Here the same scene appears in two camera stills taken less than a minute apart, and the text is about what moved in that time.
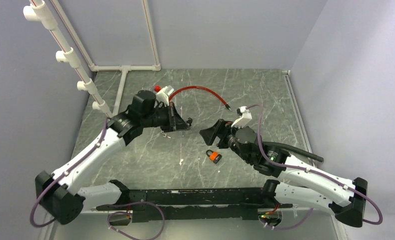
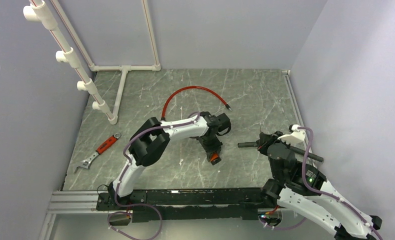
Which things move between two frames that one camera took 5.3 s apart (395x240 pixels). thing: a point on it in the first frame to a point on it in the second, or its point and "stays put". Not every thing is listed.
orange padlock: x=214 y=156 stays put
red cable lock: x=202 y=87 stays put
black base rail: x=196 y=204 stays put
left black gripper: x=175 y=122 to x=216 y=148
